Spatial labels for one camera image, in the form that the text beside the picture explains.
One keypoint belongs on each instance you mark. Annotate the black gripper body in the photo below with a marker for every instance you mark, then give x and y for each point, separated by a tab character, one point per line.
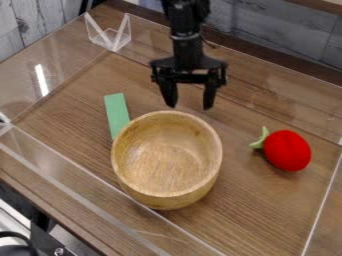
188	66

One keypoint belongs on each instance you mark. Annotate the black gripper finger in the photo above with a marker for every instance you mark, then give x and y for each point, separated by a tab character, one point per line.
168	90
208	95

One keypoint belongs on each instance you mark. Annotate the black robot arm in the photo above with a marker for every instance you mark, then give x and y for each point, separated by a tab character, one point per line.
185	15

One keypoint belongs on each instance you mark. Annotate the green flat stick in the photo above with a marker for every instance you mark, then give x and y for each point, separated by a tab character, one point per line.
116	111

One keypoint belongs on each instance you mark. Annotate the brown wooden bowl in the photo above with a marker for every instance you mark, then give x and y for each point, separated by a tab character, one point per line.
165	157

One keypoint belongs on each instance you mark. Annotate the red toy strawberry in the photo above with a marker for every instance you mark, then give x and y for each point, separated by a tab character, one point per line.
286	149

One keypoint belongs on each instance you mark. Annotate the black metal stand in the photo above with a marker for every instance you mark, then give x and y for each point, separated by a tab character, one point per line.
46	245

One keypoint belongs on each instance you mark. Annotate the clear acrylic corner bracket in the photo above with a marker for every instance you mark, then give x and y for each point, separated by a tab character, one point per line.
109	38

